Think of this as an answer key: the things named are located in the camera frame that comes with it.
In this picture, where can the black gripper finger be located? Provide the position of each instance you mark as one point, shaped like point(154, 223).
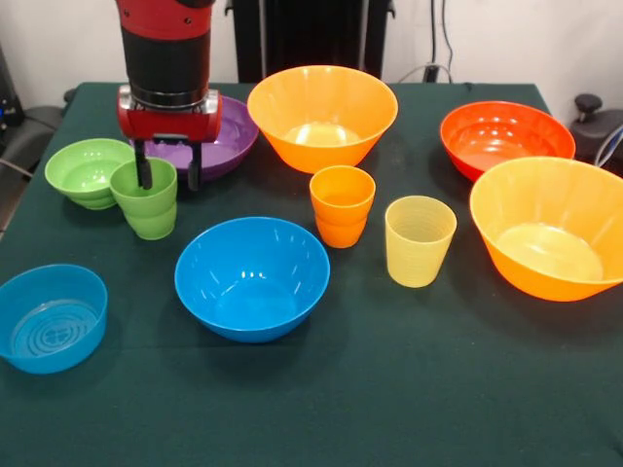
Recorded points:
point(144, 170)
point(194, 170)

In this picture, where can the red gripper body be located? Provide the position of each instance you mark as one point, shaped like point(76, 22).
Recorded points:
point(170, 124)

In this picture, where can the green plastic cup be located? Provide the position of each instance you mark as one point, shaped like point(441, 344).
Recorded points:
point(146, 219)

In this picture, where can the green plastic bowl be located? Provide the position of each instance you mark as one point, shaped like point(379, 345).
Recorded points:
point(78, 170)

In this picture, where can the round blue plastic bowl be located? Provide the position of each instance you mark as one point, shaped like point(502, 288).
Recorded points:
point(253, 282)

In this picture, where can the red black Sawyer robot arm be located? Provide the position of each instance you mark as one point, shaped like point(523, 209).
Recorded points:
point(165, 48)

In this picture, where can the purple plastic bowl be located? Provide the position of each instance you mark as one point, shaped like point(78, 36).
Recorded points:
point(233, 141)

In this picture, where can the black office chair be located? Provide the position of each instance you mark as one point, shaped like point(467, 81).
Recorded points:
point(34, 121)

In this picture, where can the large orange plastic bowl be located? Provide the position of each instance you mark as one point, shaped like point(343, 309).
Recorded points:
point(545, 243)
point(321, 117)

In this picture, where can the black computer case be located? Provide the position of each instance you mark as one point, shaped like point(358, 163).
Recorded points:
point(7, 97)

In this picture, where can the orange plastic cup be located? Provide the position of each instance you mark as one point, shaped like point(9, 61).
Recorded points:
point(340, 224)

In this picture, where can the shallow translucent blue bowl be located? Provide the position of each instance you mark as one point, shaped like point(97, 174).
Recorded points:
point(48, 316)

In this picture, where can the yellow plastic cup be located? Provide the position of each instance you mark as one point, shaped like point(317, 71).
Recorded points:
point(418, 258)

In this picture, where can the dark green tablecloth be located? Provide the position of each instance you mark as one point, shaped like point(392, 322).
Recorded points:
point(389, 389)

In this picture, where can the red plastic bowl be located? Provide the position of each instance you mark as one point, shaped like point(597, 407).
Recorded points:
point(506, 136)

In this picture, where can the black chair with knob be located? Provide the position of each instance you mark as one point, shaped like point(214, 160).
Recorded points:
point(598, 126)

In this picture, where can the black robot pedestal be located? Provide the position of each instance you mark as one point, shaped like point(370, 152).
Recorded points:
point(311, 39)

